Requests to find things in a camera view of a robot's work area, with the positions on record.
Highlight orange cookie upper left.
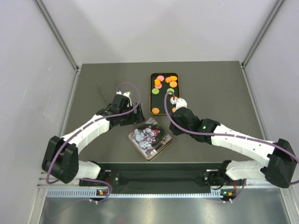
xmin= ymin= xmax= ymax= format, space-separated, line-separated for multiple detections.
xmin=154 ymin=79 xmax=161 ymax=86

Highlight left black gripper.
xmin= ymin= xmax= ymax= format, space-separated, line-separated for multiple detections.
xmin=120 ymin=102 xmax=145 ymax=126

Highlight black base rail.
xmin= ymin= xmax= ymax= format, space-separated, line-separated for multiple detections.
xmin=96 ymin=168 xmax=233 ymax=187

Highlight orange cookie bottom left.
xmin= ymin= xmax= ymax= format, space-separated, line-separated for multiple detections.
xmin=151 ymin=107 xmax=160 ymax=114

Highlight green cookie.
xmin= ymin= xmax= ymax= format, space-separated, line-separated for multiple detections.
xmin=151 ymin=88 xmax=159 ymax=95
xmin=167 ymin=88 xmax=175 ymax=93

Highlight green cookie right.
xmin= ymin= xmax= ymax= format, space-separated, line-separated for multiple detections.
xmin=167 ymin=88 xmax=175 ymax=93

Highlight metal tongs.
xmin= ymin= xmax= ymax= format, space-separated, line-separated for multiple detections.
xmin=97 ymin=79 xmax=118 ymax=105

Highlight black cookie tray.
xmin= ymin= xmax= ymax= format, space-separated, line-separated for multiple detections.
xmin=149 ymin=72 xmax=180 ymax=115

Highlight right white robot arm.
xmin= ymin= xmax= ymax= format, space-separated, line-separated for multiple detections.
xmin=169 ymin=96 xmax=299 ymax=189

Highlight green cookie left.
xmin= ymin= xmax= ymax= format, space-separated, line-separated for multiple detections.
xmin=151 ymin=88 xmax=159 ymax=95

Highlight pink cookie top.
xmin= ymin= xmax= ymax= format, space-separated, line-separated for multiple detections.
xmin=157 ymin=75 xmax=164 ymax=82

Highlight orange ridged cookie top right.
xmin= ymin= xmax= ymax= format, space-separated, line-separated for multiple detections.
xmin=170 ymin=76 xmax=178 ymax=81

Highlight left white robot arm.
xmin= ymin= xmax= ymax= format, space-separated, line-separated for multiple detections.
xmin=42 ymin=91 xmax=145 ymax=185

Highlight orange cookie upper right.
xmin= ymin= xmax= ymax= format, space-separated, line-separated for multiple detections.
xmin=169 ymin=81 xmax=178 ymax=88

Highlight slotted cable duct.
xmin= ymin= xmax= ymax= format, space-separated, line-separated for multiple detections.
xmin=46 ymin=188 xmax=234 ymax=199

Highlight gold cookie tin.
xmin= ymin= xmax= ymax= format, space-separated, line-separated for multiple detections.
xmin=144 ymin=138 xmax=172 ymax=161

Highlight gold tin lid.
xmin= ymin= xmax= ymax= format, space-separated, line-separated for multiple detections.
xmin=128 ymin=118 xmax=172 ymax=161

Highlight orange flower cookie top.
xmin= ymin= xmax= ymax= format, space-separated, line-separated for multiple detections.
xmin=165 ymin=77 xmax=171 ymax=83

